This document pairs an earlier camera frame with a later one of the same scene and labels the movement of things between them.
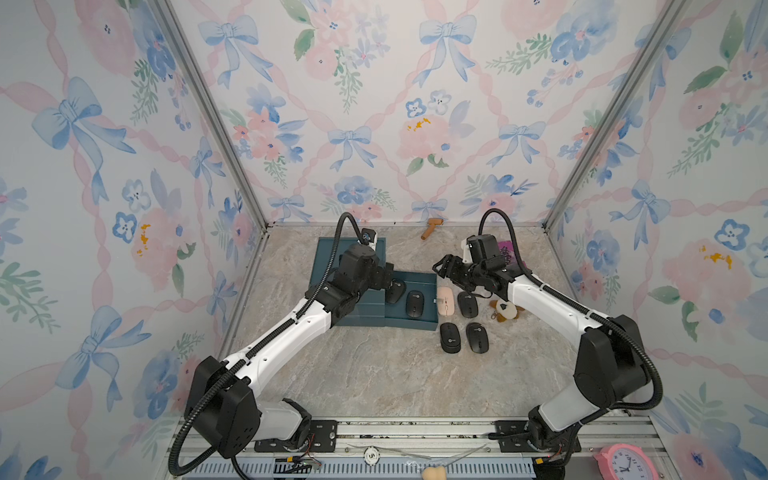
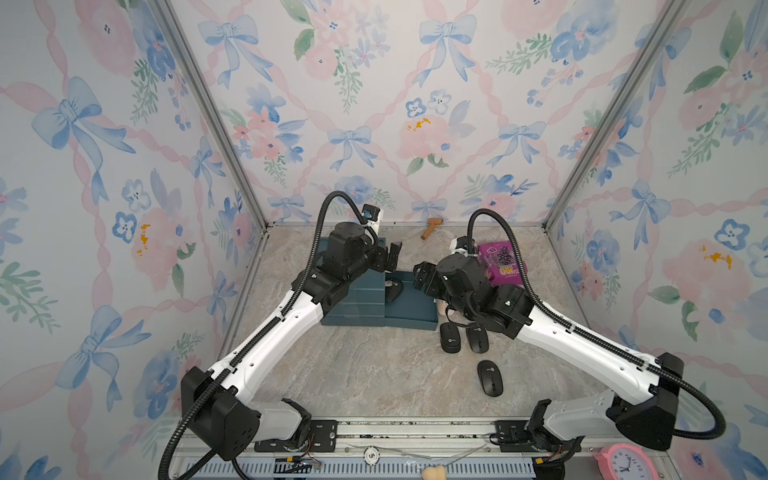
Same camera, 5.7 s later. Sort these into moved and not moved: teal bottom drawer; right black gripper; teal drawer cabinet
Moved: right black gripper
Not moved: teal drawer cabinet; teal bottom drawer
